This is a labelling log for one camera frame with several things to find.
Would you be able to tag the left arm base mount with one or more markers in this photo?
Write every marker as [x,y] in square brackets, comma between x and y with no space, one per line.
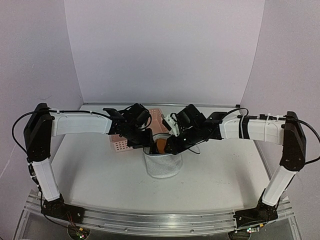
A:
[58,209]

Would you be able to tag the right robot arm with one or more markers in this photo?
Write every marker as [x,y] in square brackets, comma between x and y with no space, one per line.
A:
[282,130]

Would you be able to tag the white mesh laundry bag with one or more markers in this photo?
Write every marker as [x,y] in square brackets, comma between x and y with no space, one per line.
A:
[162,165]

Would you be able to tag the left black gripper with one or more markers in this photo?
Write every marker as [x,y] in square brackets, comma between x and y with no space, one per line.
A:
[146,143]

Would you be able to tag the aluminium front rail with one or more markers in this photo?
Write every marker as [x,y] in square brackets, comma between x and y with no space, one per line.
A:
[188,224]

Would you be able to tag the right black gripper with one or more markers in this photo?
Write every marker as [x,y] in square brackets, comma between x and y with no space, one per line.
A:
[174,146]

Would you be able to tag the orange black bra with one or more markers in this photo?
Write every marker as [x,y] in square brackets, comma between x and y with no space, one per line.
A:
[158,146]

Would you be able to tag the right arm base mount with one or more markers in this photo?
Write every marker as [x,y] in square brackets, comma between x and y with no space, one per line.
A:
[261,214]

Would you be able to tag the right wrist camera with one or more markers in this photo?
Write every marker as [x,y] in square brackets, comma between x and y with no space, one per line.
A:
[172,124]

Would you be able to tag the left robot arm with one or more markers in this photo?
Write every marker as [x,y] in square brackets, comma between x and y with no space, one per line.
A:
[45,123]

